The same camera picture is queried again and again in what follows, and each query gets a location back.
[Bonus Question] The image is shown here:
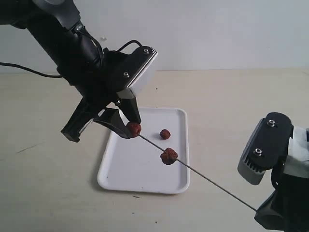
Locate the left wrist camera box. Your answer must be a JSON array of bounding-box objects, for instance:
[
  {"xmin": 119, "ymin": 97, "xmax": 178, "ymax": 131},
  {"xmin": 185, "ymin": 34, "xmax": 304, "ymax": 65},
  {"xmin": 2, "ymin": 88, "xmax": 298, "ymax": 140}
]
[{"xmin": 106, "ymin": 46, "xmax": 158, "ymax": 99}]

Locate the white rectangular plastic tray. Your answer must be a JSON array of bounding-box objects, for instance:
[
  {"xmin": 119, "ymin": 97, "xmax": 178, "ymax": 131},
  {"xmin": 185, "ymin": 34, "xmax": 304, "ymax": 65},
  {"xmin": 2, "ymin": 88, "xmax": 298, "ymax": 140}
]
[{"xmin": 97, "ymin": 107, "xmax": 190, "ymax": 194}]

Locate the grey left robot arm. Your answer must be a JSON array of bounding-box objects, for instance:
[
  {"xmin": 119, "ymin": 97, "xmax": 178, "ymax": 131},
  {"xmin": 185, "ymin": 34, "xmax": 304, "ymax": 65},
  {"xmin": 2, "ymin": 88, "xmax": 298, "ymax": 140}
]
[{"xmin": 0, "ymin": 0, "xmax": 153, "ymax": 142}]

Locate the thin metal skewer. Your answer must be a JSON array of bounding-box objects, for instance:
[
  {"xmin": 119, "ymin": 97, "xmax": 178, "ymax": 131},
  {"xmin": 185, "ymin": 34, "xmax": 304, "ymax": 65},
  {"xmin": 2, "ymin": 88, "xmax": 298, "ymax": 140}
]
[{"xmin": 139, "ymin": 134, "xmax": 257, "ymax": 213}]

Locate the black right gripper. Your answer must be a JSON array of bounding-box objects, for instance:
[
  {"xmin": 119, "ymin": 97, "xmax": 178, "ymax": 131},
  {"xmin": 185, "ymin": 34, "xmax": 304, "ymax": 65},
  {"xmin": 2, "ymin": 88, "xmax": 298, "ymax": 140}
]
[{"xmin": 254, "ymin": 126, "xmax": 309, "ymax": 232}]

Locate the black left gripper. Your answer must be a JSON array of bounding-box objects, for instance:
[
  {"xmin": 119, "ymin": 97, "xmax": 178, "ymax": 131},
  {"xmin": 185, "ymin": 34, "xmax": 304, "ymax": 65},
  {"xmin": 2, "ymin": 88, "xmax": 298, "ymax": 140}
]
[{"xmin": 57, "ymin": 48, "xmax": 141, "ymax": 142}]

